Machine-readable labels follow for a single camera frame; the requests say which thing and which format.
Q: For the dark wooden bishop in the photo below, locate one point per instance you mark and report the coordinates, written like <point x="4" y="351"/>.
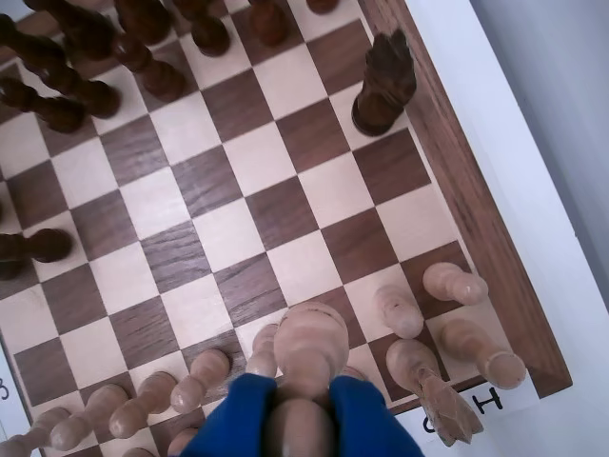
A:
<point x="28" y="47"/>
<point x="188" y="7"/>

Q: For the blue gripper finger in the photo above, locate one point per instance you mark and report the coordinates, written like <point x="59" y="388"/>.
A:
<point x="361" y="423"/>
<point x="238" y="419"/>

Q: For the dark wooden knight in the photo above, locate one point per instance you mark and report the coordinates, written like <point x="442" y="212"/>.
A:
<point x="383" y="85"/>

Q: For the light wooden bishop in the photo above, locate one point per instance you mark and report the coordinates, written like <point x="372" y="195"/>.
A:
<point x="354" y="372"/>
<point x="183" y="445"/>

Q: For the white paper strip with numbers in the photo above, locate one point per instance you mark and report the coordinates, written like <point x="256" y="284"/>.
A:
<point x="12" y="414"/>

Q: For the dark wooden queen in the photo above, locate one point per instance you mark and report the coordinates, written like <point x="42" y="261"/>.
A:
<point x="81" y="28"/>

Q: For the light wooden knight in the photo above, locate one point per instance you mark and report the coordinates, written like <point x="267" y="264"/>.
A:
<point x="409" y="366"/>
<point x="138" y="453"/>

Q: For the wooden chessboard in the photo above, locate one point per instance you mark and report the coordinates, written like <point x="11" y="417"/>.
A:
<point x="238" y="190"/>

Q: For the light wooden rook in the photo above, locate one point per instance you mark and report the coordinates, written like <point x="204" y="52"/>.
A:
<point x="476" y="347"/>

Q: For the light wooden pawn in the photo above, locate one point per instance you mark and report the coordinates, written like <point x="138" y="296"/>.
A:
<point x="202" y="378"/>
<point x="81" y="419"/>
<point x="397" y="311"/>
<point x="309" y="338"/>
<point x="143" y="404"/>
<point x="449" y="283"/>
<point x="28" y="433"/>
<point x="261" y="352"/>

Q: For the dark wooden king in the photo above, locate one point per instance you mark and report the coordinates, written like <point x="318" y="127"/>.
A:
<point x="143" y="21"/>

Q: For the dark wooden pawn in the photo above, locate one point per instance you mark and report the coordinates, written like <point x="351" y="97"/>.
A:
<point x="269" y="26"/>
<point x="214" y="40"/>
<point x="57" y="116"/>
<point x="323" y="5"/>
<point x="159" y="78"/>
<point x="47" y="245"/>
<point x="95" y="97"/>

